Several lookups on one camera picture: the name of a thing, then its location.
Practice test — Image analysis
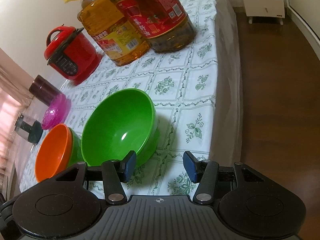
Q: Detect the red label oil bottle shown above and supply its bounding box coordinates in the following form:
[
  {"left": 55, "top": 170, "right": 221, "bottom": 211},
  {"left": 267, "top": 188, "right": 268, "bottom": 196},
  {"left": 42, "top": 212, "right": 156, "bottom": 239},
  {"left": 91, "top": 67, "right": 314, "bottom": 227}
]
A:
[{"left": 107, "top": 0, "right": 195, "bottom": 54}]

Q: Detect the red electric pressure cooker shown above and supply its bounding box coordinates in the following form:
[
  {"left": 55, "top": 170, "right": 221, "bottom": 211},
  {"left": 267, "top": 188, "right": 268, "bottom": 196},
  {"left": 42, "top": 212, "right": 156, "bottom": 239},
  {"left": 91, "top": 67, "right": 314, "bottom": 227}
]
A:
[{"left": 44, "top": 24, "right": 103, "bottom": 86}]

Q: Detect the white heater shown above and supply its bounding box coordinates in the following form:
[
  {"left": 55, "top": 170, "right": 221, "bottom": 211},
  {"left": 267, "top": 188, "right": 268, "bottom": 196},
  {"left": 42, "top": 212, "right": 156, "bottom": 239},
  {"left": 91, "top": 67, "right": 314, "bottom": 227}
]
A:
[{"left": 243, "top": 0, "right": 287, "bottom": 25}]

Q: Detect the brown metal canister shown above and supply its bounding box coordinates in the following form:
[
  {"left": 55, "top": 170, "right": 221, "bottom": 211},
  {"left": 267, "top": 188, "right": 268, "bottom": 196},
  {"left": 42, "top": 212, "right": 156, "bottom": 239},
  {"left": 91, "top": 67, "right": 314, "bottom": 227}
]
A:
[{"left": 29, "top": 75, "right": 65, "bottom": 107}]

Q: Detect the orange plastic bowl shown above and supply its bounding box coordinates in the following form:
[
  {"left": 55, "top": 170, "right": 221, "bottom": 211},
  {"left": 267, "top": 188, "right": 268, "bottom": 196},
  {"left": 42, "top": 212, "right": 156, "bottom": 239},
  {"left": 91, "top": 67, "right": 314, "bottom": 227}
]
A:
[{"left": 35, "top": 124, "right": 73, "bottom": 183}]

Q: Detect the large green plastic bowl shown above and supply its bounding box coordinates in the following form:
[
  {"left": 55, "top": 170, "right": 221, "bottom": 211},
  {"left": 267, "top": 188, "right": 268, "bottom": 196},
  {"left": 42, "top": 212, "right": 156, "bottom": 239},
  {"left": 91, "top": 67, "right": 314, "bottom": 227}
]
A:
[{"left": 81, "top": 88, "right": 160, "bottom": 167}]

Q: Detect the glass jar with dark contents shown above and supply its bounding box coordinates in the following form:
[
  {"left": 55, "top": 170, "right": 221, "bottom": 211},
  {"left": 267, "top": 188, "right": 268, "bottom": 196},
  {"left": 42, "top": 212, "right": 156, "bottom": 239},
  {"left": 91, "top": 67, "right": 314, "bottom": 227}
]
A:
[{"left": 14, "top": 114, "right": 43, "bottom": 144}]

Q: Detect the large pink plastic plate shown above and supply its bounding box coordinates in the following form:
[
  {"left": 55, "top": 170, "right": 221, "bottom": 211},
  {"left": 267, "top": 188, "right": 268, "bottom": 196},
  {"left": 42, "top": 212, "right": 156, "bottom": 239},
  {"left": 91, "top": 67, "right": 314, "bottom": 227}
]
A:
[{"left": 41, "top": 93, "right": 72, "bottom": 130}]

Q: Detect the small green plastic bowl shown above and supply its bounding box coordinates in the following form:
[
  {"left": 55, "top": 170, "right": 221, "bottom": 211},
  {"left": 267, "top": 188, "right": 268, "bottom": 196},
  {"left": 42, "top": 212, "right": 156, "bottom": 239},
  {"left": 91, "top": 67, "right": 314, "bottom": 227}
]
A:
[{"left": 66, "top": 127, "right": 84, "bottom": 170}]

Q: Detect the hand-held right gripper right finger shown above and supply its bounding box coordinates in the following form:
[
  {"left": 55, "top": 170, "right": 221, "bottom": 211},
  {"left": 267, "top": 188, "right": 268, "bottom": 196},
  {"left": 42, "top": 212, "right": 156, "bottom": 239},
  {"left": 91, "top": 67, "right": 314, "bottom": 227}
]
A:
[{"left": 183, "top": 150, "right": 265, "bottom": 204}]

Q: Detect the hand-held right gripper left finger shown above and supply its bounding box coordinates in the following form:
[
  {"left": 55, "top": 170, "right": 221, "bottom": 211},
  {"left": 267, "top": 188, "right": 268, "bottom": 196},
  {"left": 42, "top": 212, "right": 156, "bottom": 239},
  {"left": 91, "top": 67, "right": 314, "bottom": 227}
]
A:
[{"left": 55, "top": 150, "right": 137, "bottom": 205}]

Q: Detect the pink curtain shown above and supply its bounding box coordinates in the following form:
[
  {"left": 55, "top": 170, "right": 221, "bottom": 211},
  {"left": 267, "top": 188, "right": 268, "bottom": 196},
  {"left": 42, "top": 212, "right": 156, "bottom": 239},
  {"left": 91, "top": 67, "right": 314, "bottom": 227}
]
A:
[{"left": 0, "top": 47, "right": 34, "bottom": 178}]

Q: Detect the yellow label oil bottle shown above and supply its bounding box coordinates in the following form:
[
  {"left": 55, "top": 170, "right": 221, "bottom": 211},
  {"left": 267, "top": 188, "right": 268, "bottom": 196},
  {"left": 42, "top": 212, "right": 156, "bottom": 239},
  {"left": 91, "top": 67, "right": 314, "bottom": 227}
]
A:
[{"left": 64, "top": 0, "right": 150, "bottom": 67}]

